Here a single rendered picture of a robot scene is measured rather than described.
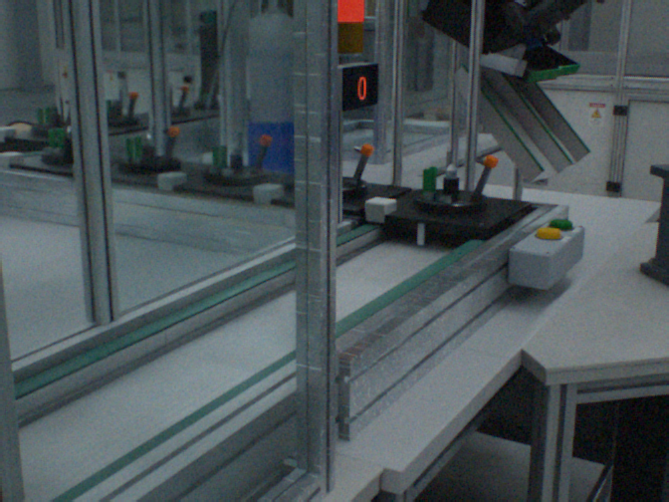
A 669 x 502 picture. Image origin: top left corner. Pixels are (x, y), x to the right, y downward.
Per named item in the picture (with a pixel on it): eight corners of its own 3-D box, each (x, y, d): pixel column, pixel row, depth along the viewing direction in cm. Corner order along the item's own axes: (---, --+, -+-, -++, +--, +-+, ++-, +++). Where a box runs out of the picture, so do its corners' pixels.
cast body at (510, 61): (523, 77, 168) (535, 40, 166) (514, 75, 165) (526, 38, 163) (484, 65, 172) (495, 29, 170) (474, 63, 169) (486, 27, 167)
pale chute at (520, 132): (557, 174, 188) (572, 161, 186) (528, 183, 179) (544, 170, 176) (481, 75, 195) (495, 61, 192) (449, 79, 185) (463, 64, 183)
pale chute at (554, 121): (576, 163, 201) (591, 151, 198) (550, 171, 191) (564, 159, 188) (504, 70, 208) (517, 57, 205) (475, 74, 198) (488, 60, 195)
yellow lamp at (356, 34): (368, 52, 149) (368, 22, 148) (354, 53, 145) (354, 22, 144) (342, 51, 152) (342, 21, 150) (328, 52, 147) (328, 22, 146)
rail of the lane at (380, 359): (565, 254, 175) (569, 200, 172) (349, 440, 101) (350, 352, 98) (538, 250, 178) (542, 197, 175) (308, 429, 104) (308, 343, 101)
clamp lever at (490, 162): (483, 195, 164) (500, 158, 160) (479, 197, 162) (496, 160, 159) (466, 186, 165) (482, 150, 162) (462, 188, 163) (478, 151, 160)
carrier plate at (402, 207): (531, 211, 171) (532, 200, 171) (487, 239, 151) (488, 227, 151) (418, 197, 183) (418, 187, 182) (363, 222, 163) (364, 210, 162)
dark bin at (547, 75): (556, 79, 184) (572, 47, 180) (526, 84, 174) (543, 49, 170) (454, 18, 196) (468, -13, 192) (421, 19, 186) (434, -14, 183)
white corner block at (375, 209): (396, 220, 164) (397, 198, 163) (385, 225, 161) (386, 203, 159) (374, 217, 167) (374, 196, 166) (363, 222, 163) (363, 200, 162)
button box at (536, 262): (582, 258, 158) (585, 225, 156) (548, 291, 141) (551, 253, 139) (544, 253, 161) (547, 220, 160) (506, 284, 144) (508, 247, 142)
